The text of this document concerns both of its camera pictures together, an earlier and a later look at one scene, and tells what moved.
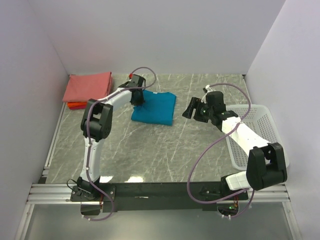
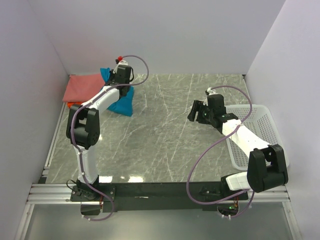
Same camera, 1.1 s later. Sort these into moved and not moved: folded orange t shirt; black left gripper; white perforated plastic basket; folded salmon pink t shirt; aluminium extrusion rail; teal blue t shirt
Moved: teal blue t shirt; black left gripper
Not moved: aluminium extrusion rail; folded salmon pink t shirt; folded orange t shirt; white perforated plastic basket
